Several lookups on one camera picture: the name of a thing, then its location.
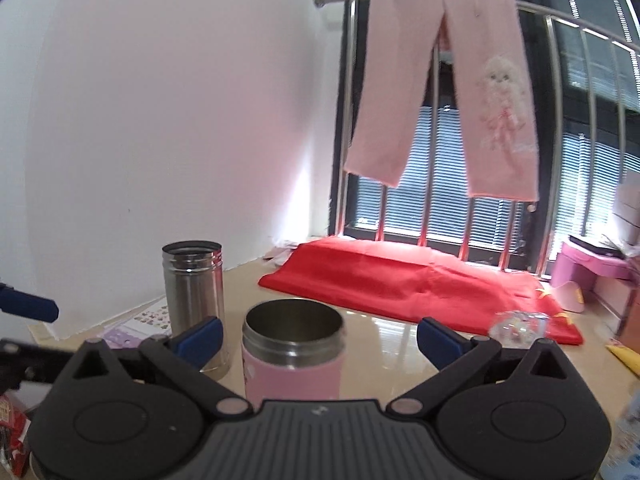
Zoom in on crumpled white papers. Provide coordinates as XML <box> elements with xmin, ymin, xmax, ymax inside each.
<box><xmin>263</xmin><ymin>238</ymin><xmax>303</xmax><ymax>267</ymax></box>

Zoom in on pink cup with steel rim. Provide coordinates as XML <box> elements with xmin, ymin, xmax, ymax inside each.
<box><xmin>241</xmin><ymin>299</ymin><xmax>345</xmax><ymax>409</ymax></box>

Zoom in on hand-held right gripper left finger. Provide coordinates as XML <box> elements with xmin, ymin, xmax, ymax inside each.
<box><xmin>70</xmin><ymin>316</ymin><xmax>252</xmax><ymax>421</ymax></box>

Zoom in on steel window railing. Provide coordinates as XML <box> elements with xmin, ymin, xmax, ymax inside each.
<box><xmin>312</xmin><ymin>0</ymin><xmax>640</xmax><ymax>282</ymax></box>

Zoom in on wooden cabinet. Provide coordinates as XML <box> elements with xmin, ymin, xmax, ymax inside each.
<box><xmin>590</xmin><ymin>265</ymin><xmax>640</xmax><ymax>341</ymax></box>

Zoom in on yellow packet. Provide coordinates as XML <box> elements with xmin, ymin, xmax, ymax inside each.
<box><xmin>605</xmin><ymin>339</ymin><xmax>640</xmax><ymax>377</ymax></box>

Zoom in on silver steel cup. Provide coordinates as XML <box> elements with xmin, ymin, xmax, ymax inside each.
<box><xmin>162</xmin><ymin>240</ymin><xmax>232</xmax><ymax>381</ymax></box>

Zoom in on pink pants with doll print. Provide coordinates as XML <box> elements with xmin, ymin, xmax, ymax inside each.
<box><xmin>342</xmin><ymin>0</ymin><xmax>541</xmax><ymax>202</ymax></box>

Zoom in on red cloth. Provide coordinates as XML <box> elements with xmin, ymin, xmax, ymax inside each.
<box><xmin>257</xmin><ymin>237</ymin><xmax>584</xmax><ymax>346</ymax></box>

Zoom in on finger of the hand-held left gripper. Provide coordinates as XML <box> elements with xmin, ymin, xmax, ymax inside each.
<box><xmin>0</xmin><ymin>282</ymin><xmax>59</xmax><ymax>324</ymax></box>
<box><xmin>0</xmin><ymin>339</ymin><xmax>77</xmax><ymax>391</ymax></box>

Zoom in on black flat box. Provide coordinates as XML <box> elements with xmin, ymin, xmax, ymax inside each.
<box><xmin>567</xmin><ymin>233</ymin><xmax>627</xmax><ymax>261</ymax></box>

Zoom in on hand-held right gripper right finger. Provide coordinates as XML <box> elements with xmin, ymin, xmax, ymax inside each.
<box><xmin>390</xmin><ymin>316</ymin><xmax>571</xmax><ymax>420</ymax></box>

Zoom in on window blinds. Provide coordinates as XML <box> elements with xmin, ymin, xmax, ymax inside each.
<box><xmin>345</xmin><ymin>0</ymin><xmax>640</xmax><ymax>267</ymax></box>

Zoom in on pink plastic stool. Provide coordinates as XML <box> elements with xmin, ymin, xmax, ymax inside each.
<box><xmin>550</xmin><ymin>240</ymin><xmax>637</xmax><ymax>302</ymax></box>

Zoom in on red snack packet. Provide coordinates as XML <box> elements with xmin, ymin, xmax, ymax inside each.
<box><xmin>0</xmin><ymin>391</ymin><xmax>33</xmax><ymax>479</ymax></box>

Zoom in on sticker sheet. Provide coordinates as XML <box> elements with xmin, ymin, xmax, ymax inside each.
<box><xmin>29</xmin><ymin>294</ymin><xmax>174</xmax><ymax>352</ymax></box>

